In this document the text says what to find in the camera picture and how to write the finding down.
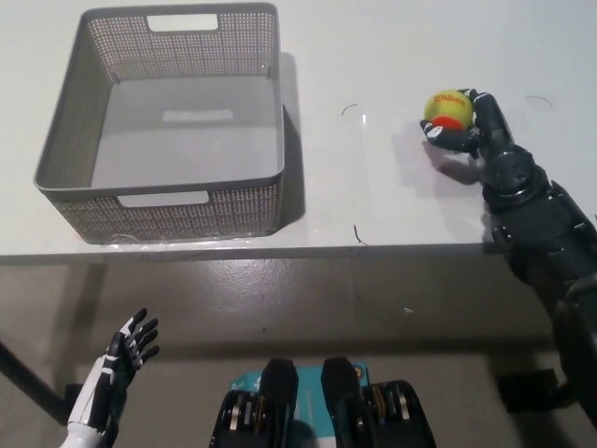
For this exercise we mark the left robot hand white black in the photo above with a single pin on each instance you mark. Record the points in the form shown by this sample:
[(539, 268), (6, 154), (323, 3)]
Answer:
[(102, 373)]

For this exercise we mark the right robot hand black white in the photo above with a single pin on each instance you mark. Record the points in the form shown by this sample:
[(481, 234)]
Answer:
[(494, 130)]

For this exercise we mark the yellow orange tennis ball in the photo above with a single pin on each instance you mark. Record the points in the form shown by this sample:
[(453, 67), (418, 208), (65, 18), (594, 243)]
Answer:
[(445, 105)]

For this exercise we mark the black metal table leg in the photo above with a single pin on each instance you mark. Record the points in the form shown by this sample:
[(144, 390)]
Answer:
[(527, 389), (28, 378)]

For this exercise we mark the clear tape strip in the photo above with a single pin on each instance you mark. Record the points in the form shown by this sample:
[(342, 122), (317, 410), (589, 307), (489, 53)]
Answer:
[(186, 239)]

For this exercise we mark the black teal robot torso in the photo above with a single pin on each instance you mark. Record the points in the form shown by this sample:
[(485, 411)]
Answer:
[(280, 410)]

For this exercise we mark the grey perforated plastic basket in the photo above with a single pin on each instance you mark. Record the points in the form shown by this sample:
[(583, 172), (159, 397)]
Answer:
[(186, 130)]

